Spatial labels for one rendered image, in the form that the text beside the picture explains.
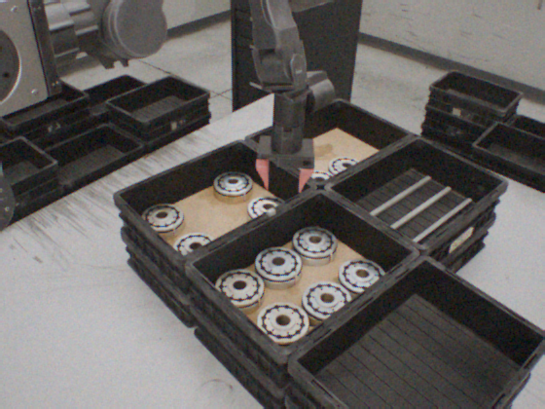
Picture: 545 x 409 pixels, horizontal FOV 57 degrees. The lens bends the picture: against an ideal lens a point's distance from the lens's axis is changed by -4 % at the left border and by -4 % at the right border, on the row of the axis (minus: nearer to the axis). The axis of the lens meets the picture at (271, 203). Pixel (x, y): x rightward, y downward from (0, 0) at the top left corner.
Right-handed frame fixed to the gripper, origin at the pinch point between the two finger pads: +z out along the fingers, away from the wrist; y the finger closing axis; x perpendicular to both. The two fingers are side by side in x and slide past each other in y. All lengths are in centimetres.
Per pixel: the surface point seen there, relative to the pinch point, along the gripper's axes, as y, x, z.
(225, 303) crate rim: 9.2, 18.7, 13.8
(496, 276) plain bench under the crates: -59, -16, 35
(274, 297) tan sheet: 0.1, 7.5, 23.5
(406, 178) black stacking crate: -35, -40, 22
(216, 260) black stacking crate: 12.8, 4.7, 16.7
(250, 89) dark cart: 21, -186, 66
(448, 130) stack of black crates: -82, -149, 63
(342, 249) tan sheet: -14.9, -8.6, 23.0
